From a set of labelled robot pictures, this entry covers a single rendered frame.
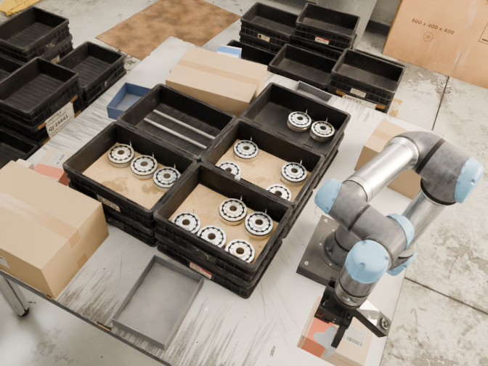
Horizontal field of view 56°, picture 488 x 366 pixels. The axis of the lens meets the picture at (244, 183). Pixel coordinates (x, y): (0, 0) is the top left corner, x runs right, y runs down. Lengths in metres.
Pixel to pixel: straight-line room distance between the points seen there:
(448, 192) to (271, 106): 1.07
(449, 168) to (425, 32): 3.04
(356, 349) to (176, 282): 0.74
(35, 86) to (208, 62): 1.09
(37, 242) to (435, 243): 2.20
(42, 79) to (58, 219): 1.41
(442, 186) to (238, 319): 0.80
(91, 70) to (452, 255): 2.48
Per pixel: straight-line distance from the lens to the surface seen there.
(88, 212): 1.65
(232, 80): 2.16
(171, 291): 1.67
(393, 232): 1.01
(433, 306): 2.74
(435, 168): 1.31
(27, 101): 2.79
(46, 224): 1.65
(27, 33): 3.35
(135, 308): 1.65
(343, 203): 1.01
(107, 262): 1.76
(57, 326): 2.47
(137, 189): 1.78
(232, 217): 1.65
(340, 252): 1.70
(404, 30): 4.28
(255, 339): 1.61
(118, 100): 2.32
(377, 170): 1.14
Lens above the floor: 2.19
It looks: 49 degrees down
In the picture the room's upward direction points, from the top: 8 degrees clockwise
